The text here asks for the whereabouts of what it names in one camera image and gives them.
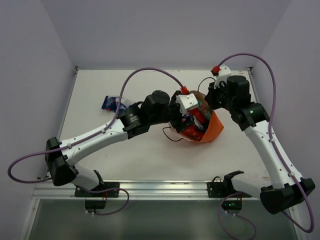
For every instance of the red snack packet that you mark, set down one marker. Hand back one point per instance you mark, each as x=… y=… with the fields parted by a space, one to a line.
x=197 y=131

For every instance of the orange paper bag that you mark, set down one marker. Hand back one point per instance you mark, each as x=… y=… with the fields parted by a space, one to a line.
x=215 y=126

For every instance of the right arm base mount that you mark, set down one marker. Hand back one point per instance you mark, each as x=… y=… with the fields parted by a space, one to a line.
x=218 y=188

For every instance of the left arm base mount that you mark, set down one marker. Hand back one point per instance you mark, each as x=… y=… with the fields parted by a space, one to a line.
x=96 y=200

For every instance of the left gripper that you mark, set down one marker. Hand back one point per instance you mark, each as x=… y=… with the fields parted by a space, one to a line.
x=180 y=122

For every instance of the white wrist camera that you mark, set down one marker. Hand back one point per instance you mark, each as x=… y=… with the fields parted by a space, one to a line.
x=223 y=72
x=187 y=102

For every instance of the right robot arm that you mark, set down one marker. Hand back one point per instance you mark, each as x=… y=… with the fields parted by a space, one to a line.
x=287 y=186

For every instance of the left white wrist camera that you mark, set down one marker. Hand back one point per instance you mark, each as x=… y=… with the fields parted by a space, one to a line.
x=187 y=102

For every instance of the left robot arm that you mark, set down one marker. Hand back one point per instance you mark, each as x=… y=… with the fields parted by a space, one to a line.
x=63 y=156

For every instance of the blue snack packet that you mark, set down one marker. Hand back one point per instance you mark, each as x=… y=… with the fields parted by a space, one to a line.
x=110 y=104

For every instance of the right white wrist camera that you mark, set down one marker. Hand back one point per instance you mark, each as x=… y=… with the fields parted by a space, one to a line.
x=223 y=72

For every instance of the aluminium rail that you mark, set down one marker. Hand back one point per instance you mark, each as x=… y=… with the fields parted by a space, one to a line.
x=137 y=189

